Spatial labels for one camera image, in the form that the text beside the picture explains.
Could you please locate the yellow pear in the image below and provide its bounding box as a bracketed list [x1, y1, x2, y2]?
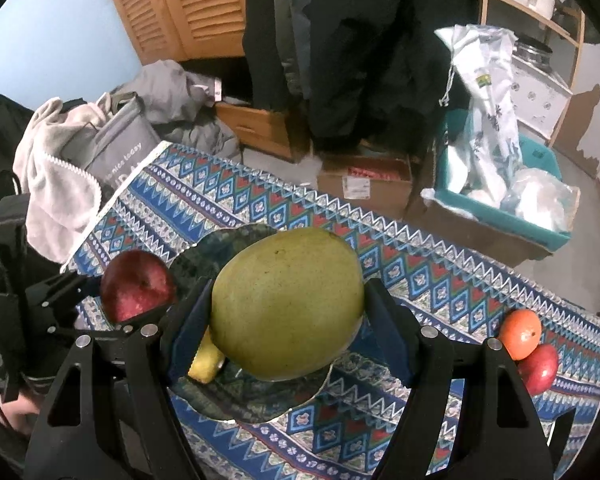
[187, 330, 227, 385]

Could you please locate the clear plastic bag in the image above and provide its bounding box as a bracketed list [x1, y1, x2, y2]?
[500, 167, 581, 233]

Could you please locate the white floral bag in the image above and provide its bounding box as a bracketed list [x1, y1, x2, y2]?
[434, 24, 523, 206]

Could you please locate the orange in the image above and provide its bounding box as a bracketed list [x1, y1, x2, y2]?
[498, 309, 542, 361]

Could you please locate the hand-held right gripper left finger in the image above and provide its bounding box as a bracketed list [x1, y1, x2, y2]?
[25, 287, 221, 480]

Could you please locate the white towel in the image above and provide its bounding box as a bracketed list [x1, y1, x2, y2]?
[12, 97, 106, 266]

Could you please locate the teal plastic crate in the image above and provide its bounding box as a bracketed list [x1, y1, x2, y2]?
[421, 110, 573, 251]

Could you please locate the black bag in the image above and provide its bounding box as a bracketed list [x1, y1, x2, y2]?
[0, 94, 36, 221]

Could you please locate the grey tote bag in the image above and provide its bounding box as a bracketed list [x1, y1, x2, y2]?
[60, 91, 162, 191]

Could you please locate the cardboard box with red label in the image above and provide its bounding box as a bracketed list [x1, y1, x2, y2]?
[316, 152, 413, 221]

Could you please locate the wooden louvred wardrobe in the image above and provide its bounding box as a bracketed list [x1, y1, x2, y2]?
[97, 0, 253, 66]

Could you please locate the green mango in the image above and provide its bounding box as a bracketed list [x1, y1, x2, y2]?
[210, 226, 366, 382]

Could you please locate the wooden shelf rack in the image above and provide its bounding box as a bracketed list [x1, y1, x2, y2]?
[480, 0, 586, 146]

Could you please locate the black hanging jacket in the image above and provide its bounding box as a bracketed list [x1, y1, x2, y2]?
[242, 0, 481, 153]

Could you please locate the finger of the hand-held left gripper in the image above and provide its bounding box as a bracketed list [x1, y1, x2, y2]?
[24, 272, 112, 313]
[47, 310, 178, 343]

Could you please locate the dark green glass plate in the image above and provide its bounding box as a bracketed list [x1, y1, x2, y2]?
[161, 225, 338, 423]

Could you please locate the grey clothing pile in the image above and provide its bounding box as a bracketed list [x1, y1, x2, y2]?
[111, 59, 241, 158]

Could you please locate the red apple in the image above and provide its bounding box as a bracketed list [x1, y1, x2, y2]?
[517, 344, 560, 397]
[100, 251, 178, 323]

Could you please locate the large cardboard box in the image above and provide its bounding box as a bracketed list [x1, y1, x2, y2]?
[405, 145, 556, 268]

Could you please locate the grey hanging jacket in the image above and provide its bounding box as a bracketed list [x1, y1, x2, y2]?
[275, 0, 313, 101]

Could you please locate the blue patterned tablecloth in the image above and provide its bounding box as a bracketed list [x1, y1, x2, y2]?
[60, 141, 600, 480]

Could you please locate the metal pot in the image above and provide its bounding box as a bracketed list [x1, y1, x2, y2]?
[514, 35, 553, 68]

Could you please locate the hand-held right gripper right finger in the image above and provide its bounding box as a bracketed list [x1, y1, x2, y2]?
[362, 277, 553, 480]

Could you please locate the wooden drawer box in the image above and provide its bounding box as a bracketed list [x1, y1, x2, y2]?
[215, 101, 311, 163]

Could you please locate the person's left hand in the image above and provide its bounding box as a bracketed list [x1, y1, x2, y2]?
[0, 385, 46, 436]

